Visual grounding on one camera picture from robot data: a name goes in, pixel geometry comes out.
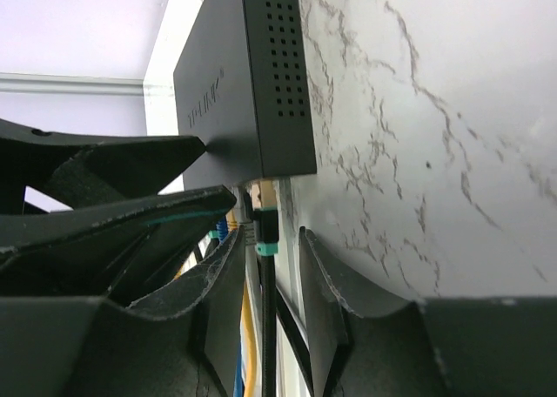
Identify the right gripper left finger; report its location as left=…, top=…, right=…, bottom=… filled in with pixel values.
left=1, top=229, right=245, bottom=396

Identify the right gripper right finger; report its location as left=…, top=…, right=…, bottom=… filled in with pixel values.
left=299, top=228, right=556, bottom=396

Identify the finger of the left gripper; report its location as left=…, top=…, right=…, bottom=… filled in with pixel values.
left=1, top=186, right=236, bottom=297
left=1, top=120, right=205, bottom=215

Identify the black ethernet cable port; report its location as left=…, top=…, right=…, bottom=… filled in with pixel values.
left=243, top=178, right=314, bottom=397

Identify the black network switch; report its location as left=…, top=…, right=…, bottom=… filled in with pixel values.
left=173, top=0, right=317, bottom=189

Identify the left aluminium frame post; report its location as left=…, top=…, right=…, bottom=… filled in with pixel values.
left=1, top=72, right=144, bottom=97

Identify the blue ethernet cable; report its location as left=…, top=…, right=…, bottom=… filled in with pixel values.
left=215, top=218, right=247, bottom=397

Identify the grey ethernet cable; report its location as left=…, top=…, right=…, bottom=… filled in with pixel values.
left=238, top=187, right=262, bottom=328

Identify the yellow ethernet cable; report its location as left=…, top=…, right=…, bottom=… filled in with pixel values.
left=173, top=209, right=258, bottom=397

